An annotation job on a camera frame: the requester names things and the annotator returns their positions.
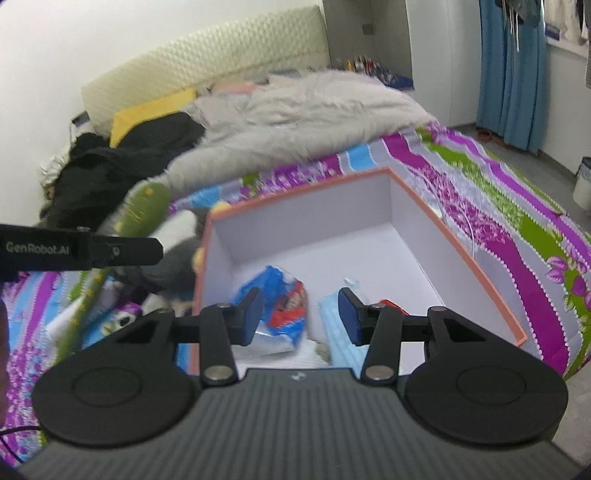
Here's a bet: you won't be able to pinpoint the olive green tube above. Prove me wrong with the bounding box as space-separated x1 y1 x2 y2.
55 270 112 357

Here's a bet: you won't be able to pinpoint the grey duvet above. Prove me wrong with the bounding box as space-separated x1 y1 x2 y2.
165 69 440 198

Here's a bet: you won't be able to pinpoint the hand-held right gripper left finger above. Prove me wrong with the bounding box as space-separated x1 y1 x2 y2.
111 287 264 386

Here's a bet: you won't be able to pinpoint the black clothes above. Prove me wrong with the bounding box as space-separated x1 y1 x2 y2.
43 113 206 232

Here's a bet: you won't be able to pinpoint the pair of slippers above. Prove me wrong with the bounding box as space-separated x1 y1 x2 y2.
475 129 511 149

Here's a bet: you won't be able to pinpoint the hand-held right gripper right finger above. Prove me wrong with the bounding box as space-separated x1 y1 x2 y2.
338 287 482 385

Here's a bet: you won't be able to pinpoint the pink cardboard box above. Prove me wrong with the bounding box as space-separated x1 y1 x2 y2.
191 167 528 376

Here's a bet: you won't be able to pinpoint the blue face mask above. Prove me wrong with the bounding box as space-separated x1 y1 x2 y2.
318 294 371 371

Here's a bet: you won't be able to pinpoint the green plush bat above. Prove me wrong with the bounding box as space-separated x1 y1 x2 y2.
111 182 173 241

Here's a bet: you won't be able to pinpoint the white trash bin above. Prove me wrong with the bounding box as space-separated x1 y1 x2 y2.
573 157 591 209

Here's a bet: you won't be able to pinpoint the yellow pillow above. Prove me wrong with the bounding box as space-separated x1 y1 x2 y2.
109 86 199 149

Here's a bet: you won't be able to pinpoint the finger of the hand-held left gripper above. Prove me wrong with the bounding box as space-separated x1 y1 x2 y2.
90 234 165 269

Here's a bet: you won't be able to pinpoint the grey penguin plush toy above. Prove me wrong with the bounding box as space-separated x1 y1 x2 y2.
139 200 232 294

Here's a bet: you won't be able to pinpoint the floral striped bed sheet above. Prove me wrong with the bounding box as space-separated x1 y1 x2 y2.
0 121 591 463

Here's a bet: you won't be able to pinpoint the thin black cable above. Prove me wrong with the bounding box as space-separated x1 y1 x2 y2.
0 426 45 468

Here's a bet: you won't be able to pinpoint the blue curtain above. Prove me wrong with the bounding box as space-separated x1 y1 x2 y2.
475 0 551 156

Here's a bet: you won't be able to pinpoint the cream padded headboard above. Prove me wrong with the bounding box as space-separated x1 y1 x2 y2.
82 4 331 136

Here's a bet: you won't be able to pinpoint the blue snack packet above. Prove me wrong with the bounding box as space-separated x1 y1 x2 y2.
230 265 308 355

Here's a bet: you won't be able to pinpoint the red foil packet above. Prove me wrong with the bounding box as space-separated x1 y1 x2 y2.
369 298 410 317

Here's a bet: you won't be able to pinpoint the white cable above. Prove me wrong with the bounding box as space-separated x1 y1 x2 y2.
438 202 482 260

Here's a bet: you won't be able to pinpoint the hanging clothes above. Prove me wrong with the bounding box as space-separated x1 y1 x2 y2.
495 0 544 52

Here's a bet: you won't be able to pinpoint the row of small bottles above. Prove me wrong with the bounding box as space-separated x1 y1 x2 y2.
344 54 414 89

